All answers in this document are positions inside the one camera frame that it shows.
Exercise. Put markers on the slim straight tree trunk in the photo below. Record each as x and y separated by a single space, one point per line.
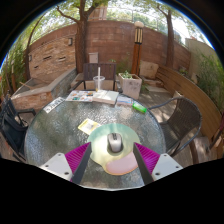
170 40

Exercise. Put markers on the clear plastic cup with straw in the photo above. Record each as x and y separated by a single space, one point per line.
98 83

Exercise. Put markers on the black wall lamp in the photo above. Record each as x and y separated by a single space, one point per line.
70 41
30 58

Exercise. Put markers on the blue and white booklet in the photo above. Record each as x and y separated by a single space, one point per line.
125 100

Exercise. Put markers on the thin leaning tree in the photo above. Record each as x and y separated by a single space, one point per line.
27 60

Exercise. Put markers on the light green round mouse pad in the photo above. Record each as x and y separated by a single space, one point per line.
106 133

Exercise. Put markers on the black metal chair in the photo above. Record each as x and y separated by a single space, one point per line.
11 130

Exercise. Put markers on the curved wooden bench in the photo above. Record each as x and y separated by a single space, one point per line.
193 91

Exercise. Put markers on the white utility box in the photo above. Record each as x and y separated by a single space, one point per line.
93 57

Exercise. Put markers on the wooden garden lamp post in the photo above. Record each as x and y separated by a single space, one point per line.
137 50

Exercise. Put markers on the green small box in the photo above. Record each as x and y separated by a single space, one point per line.
139 107

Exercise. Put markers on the white book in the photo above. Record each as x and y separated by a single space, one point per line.
106 97

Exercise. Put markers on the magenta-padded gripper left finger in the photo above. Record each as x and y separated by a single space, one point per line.
58 166

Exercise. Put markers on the white printed paper strip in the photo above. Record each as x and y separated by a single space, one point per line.
54 104

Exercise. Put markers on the beige stone block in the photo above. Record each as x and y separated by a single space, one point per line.
149 69

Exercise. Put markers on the dark wooden slatted chair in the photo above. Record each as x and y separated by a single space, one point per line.
108 70

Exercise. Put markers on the forked tree trunk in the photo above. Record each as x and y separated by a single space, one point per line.
80 43

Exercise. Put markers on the white planter box with plant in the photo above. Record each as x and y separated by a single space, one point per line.
131 86

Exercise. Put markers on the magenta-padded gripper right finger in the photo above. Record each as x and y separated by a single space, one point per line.
166 165

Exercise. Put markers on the grey and black computer mouse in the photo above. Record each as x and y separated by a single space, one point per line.
115 143

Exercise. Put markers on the yellow card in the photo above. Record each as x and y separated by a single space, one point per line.
88 126

